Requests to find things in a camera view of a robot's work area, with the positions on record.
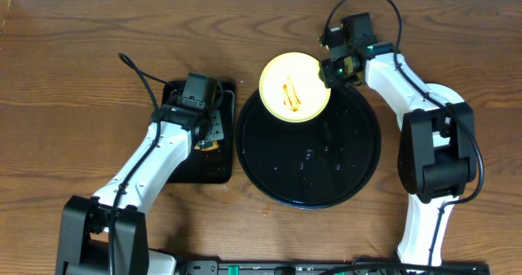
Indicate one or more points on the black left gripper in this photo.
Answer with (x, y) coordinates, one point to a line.
(214, 120)

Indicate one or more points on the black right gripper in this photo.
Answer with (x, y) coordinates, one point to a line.
(325, 68)

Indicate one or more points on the green and orange sponge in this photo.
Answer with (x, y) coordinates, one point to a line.
(207, 145)

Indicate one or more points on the yellow plate with sauce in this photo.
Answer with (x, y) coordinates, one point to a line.
(291, 89)

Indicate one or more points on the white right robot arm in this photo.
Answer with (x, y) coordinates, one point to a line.
(438, 154)

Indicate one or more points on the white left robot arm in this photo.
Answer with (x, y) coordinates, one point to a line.
(107, 233)

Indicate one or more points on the black rectangular water tray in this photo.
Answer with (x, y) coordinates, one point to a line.
(213, 166)

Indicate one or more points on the round black serving tray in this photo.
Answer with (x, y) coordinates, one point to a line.
(315, 164)

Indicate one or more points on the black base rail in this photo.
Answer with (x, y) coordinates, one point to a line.
(210, 267)

